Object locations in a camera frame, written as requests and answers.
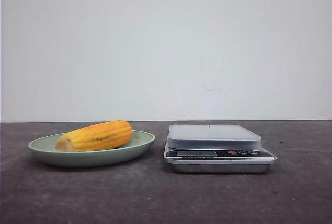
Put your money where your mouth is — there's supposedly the yellow corn cob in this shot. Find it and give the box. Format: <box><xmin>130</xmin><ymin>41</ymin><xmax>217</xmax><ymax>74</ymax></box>
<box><xmin>55</xmin><ymin>120</ymin><xmax>133</xmax><ymax>152</ymax></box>

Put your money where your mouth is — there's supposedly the silver digital kitchen scale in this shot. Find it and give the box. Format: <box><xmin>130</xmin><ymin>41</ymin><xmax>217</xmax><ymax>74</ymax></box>
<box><xmin>164</xmin><ymin>124</ymin><xmax>278</xmax><ymax>173</ymax></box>

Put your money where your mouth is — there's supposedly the green round plate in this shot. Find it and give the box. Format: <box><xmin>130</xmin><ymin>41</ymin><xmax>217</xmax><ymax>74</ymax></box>
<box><xmin>28</xmin><ymin>130</ymin><xmax>155</xmax><ymax>167</ymax></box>

